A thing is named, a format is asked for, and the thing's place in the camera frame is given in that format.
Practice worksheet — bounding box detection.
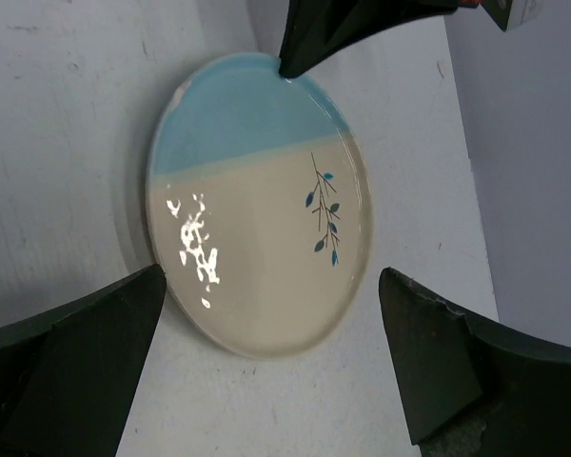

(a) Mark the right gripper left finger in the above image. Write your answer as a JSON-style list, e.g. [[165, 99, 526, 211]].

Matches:
[[0, 265, 167, 456]]

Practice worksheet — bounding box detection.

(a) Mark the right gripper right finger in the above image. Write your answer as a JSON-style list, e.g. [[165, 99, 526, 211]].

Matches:
[[379, 268, 571, 456]]

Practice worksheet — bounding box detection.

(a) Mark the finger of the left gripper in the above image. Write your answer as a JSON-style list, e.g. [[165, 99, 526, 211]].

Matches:
[[279, 0, 457, 79]]

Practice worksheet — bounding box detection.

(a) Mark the blue cream round plate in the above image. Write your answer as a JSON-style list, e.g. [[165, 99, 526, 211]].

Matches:
[[147, 52, 373, 360]]

